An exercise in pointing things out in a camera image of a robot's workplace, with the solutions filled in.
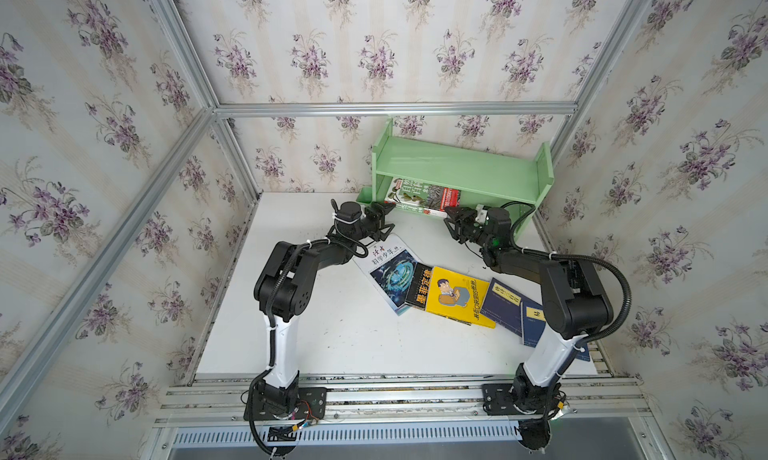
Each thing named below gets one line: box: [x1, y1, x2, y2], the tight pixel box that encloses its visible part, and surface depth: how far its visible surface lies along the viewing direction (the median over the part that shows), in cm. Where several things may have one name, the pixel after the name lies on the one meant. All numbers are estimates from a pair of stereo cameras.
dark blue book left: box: [480, 277, 523, 337], surface depth 89 cm
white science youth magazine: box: [353, 233, 423, 316], surface depth 100 cm
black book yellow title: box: [405, 262, 433, 311], surface depth 93 cm
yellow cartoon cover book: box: [426, 266, 496, 329], surface depth 90 cm
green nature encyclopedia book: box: [384, 177, 461, 218], surface depth 101 cm
